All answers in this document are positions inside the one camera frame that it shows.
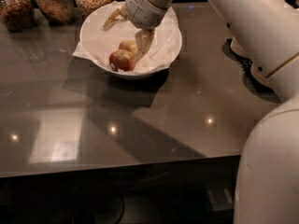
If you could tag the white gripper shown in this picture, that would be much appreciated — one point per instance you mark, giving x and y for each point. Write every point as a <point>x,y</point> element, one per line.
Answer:
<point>141,10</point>

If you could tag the yellow-red back apple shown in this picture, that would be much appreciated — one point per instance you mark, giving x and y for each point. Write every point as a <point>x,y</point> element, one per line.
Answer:
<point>129,45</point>

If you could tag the red front apple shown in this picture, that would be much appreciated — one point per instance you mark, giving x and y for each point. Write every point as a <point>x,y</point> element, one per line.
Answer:
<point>122,59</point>

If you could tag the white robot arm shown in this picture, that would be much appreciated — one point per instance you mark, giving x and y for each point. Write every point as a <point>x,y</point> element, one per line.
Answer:
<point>268,174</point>

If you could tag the white ceramic bowl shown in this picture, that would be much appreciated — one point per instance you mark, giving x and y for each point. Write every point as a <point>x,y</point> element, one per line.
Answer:
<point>93,34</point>

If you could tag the white paper liner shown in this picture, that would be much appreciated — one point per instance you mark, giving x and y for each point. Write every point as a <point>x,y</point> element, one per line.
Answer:
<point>165,44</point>

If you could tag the rear stack of paper bowls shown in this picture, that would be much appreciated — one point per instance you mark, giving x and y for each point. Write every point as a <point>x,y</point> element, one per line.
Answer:
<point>238,49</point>

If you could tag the leftmost glass cereal jar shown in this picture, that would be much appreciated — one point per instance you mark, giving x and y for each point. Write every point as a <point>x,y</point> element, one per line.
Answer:
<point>17,15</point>

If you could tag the black rubber mat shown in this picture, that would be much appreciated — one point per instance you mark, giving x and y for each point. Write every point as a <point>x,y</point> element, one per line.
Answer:
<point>245,65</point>

